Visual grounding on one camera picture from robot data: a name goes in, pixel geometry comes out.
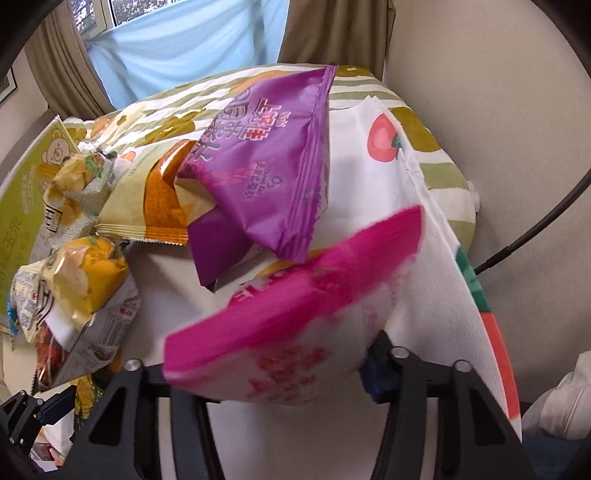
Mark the left brown curtain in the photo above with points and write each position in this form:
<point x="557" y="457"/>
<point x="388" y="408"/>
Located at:
<point x="62" y="69"/>

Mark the orange cream snack bag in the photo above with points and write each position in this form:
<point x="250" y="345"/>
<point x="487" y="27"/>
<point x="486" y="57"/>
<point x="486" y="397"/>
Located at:
<point x="157" y="198"/>

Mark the purple snack bag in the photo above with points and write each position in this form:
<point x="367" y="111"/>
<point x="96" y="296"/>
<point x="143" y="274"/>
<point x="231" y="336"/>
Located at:
<point x="268" y="193"/>

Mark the light blue curtain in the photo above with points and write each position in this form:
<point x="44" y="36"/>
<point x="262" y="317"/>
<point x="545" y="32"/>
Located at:
<point x="185" y="42"/>

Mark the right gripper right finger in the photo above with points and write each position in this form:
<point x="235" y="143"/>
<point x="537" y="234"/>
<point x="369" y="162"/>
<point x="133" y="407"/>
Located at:
<point x="474" y="438"/>

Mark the brown curtain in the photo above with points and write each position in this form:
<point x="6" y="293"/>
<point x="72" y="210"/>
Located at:
<point x="62" y="69"/>
<point x="339" y="32"/>

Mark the framed wall picture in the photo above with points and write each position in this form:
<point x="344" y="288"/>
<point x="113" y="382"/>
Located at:
<point x="8" y="86"/>

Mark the green cardboard box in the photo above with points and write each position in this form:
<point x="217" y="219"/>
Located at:
<point x="25" y="226"/>

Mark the white fruit print cloth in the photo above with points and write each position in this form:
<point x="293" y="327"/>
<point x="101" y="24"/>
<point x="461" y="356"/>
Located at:
<point x="439" y="315"/>

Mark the yellow green crumpled snack bag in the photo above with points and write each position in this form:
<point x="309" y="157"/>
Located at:
<point x="75" y="197"/>

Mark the window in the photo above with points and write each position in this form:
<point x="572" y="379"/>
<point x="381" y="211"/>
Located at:
<point x="92" y="17"/>

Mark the yellow chip bag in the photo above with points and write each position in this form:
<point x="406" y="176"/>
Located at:
<point x="74" y="307"/>

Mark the pink white snack bag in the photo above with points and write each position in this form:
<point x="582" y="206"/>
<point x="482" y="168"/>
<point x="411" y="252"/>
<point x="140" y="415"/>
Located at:
<point x="287" y="337"/>

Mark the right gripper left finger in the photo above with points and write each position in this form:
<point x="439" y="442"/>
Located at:
<point x="120" y="438"/>

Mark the green striped flower quilt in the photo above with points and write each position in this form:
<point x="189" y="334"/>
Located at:
<point x="186" y="111"/>

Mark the right brown curtain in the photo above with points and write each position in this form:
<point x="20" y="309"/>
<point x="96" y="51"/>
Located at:
<point x="339" y="32"/>

